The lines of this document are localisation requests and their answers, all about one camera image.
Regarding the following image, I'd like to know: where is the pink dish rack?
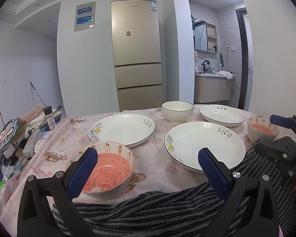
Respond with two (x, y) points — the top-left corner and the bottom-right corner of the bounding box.
(21, 104), (43, 122)

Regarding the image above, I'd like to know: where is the beige bathroom vanity cabinet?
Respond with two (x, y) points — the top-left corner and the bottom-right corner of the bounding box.
(194, 74), (233, 104)

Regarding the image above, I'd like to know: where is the pink cartoon tablecloth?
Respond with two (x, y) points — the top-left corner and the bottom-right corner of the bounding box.
(0, 109), (207, 236)

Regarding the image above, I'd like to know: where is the mop leaning on wall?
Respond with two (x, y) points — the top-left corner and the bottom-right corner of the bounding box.
(30, 82), (63, 114)

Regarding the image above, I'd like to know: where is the spice jar black lid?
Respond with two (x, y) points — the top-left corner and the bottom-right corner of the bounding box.
(43, 106), (56, 130)

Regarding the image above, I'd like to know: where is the gold three-door refrigerator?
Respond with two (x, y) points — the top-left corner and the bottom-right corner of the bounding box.
(111, 0), (163, 111)

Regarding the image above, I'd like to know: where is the small pink carrot bowl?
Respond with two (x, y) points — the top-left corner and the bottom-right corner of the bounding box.
(247, 117), (280, 143)

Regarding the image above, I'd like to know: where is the black faucet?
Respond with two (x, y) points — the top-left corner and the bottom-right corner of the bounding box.
(201, 60), (210, 74)

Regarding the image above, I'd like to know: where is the black bathroom door frame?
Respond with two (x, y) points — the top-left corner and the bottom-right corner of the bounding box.
(236, 8), (249, 110)

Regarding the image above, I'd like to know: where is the large pink strawberry bowl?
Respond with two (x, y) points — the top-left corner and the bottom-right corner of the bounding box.
(66, 142), (135, 199)

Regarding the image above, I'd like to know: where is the grey wall electrical panel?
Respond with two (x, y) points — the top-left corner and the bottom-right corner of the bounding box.
(74, 2), (96, 32)

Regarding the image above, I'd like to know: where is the blue cartoon snack bag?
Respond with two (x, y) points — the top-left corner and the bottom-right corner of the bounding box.
(0, 118), (19, 155)

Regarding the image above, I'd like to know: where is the white life plate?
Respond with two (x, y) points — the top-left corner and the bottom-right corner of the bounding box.
(164, 121), (246, 173)
(88, 113), (156, 148)
(199, 104), (246, 127)

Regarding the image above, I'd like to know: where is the bathroom mirror cabinet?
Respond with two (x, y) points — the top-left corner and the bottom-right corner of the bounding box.
(192, 18), (218, 53)

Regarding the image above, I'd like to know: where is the white pink towel on sink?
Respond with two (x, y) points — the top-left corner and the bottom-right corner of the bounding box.
(218, 71), (235, 80)

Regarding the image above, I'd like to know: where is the white ribbed bowl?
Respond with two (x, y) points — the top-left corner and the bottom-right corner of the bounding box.
(161, 101), (195, 124)

